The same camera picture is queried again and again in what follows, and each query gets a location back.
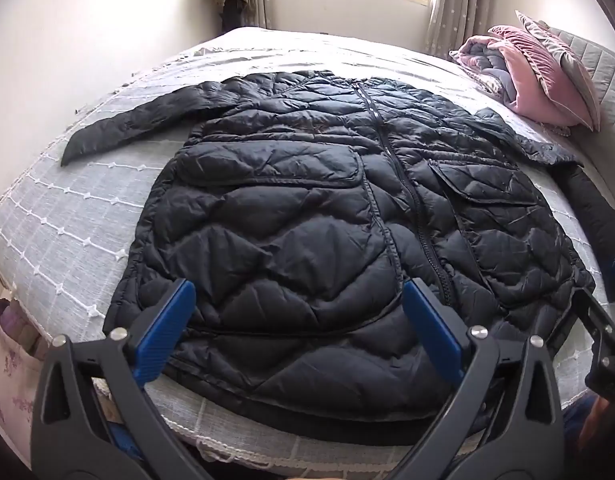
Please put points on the folded pink grey quilt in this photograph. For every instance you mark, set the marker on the folded pink grey quilt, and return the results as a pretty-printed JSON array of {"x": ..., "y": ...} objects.
[{"x": 480, "y": 62}]

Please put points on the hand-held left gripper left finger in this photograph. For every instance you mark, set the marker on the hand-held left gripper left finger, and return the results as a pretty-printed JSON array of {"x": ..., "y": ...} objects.
[{"x": 173, "y": 320}]

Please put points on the grey pillow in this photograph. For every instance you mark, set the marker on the grey pillow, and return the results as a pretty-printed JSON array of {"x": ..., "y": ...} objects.
[{"x": 570, "y": 55}]

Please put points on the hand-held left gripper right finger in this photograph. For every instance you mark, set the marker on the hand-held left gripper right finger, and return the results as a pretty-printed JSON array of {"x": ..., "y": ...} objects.
[{"x": 432, "y": 327}]

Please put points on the pink velvet pillow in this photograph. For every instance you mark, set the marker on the pink velvet pillow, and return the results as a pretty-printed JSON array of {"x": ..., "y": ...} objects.
[{"x": 537, "y": 80}]

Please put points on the grey quilted headboard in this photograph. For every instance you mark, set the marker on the grey quilted headboard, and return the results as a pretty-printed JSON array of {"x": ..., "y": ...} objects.
[{"x": 607, "y": 80}]

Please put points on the floral bed skirt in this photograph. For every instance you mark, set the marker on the floral bed skirt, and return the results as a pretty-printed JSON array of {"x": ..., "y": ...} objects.
[{"x": 9, "y": 370}]

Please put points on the black puffer jacket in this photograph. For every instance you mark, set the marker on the black puffer jacket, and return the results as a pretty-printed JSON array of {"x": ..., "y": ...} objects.
[{"x": 287, "y": 210}]

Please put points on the black folded garment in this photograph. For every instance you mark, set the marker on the black folded garment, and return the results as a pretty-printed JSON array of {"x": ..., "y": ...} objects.
[{"x": 595, "y": 210}]

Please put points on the bed with white bedspread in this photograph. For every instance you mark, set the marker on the bed with white bedspread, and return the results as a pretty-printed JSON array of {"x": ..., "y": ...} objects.
[{"x": 87, "y": 200}]

